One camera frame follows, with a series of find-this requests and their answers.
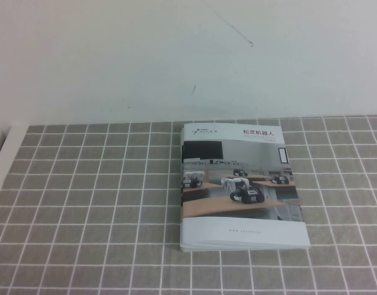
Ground white AgileX brochure book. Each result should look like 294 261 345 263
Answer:
178 122 311 253

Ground grey checked tablecloth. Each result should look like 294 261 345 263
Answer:
0 114 377 295

